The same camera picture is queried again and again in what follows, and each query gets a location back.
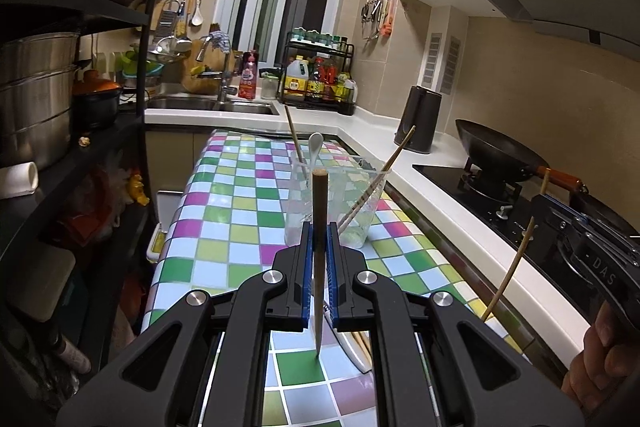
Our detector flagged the clear plastic utensil basket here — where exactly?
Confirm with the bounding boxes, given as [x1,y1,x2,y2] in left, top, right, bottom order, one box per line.
[284,149,391,250]

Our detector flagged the glass jar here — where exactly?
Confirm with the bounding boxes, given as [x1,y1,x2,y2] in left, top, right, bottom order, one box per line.
[261,69,279,101]

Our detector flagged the white paper roll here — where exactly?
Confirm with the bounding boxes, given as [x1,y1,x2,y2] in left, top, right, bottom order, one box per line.
[0,162,39,198]

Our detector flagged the red dish soap bottle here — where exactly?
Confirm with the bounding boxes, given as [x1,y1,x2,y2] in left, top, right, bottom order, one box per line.
[238,51,259,100]

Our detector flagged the hanging kitchen tools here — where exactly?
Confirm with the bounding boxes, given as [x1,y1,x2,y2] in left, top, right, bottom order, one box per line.
[361,0,398,40]

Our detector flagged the red plastic bag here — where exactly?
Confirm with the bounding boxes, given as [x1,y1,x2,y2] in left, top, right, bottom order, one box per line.
[65,167,126,233]

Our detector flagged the person's right hand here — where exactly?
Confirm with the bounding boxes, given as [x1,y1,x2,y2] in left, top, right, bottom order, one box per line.
[561,302,640,410]

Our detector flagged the white board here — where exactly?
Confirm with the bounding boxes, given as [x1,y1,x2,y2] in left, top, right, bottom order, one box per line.
[7,239,76,323]

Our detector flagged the pale grey knife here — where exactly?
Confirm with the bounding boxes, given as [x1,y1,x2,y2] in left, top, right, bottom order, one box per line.
[324,304,371,374]

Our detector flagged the wooden cutting board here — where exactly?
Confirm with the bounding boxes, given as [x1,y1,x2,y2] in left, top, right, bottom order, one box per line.
[181,36,231,95]

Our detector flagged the dark soy sauce bottle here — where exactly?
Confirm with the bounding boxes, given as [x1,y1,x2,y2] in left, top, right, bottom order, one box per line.
[307,57,326,102]

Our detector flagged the yellow toy figure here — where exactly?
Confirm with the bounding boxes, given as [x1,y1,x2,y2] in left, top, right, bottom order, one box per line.
[129,174,150,206]

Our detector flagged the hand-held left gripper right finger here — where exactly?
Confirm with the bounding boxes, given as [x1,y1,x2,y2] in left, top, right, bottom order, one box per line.
[327,222,586,427]

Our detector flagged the colourful checkered table cover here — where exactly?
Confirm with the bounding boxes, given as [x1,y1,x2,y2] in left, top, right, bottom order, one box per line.
[145,131,531,427]

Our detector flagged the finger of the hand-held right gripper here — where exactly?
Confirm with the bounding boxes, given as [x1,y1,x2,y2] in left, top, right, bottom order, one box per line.
[544,193,640,253]
[529,194,576,275]

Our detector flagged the chrome sink faucet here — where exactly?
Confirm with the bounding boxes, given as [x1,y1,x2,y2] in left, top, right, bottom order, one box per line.
[196,38,238,102]

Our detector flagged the metal grater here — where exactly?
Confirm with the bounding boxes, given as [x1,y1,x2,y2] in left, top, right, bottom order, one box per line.
[156,2,176,38]

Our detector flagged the steel kitchen sink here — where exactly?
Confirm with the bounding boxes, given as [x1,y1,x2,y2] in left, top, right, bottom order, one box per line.
[145,94,280,116]

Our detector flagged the green plastic bowls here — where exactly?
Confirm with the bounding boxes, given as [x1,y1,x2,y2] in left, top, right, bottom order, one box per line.
[117,51,163,78]

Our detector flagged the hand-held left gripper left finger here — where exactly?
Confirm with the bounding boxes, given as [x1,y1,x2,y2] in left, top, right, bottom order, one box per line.
[56,222,315,427]

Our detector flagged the single bamboo chopstick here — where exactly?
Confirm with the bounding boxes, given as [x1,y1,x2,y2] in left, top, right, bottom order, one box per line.
[311,169,330,358]
[337,125,417,233]
[482,168,551,323]
[284,105,308,180]

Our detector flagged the black metal shelving rack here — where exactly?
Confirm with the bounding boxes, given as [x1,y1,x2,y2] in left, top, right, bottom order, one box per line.
[0,0,206,408]

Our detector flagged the black wok with orange handle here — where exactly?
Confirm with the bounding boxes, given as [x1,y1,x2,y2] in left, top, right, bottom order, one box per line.
[455,119,588,198]

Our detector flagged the black electric kettle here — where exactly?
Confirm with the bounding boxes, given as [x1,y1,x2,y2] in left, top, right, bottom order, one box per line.
[394,85,443,154]

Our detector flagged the white ceramic spoon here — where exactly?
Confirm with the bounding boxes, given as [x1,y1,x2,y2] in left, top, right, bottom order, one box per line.
[306,132,326,172]

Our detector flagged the wall vent grille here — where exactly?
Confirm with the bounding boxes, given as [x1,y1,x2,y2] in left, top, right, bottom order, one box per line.
[422,32,443,90]
[442,37,461,95]

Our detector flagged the black pot with orange lid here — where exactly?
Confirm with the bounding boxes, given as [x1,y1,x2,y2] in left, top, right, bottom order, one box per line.
[72,69,123,130]

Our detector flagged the yellow cooking oil bottle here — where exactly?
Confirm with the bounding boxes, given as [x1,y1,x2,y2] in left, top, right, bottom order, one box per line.
[283,59,308,100]

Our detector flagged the large steel stockpot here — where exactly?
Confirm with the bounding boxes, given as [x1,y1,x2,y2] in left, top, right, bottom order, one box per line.
[0,32,81,170]

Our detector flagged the black gas stove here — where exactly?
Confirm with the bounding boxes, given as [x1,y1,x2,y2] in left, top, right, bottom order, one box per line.
[412,164,640,288]

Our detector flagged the black spice rack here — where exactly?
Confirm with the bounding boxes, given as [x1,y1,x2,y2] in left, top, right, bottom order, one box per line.
[277,32,357,115]

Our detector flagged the steel strainer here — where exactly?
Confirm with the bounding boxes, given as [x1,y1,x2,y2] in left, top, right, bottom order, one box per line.
[148,36,193,64]

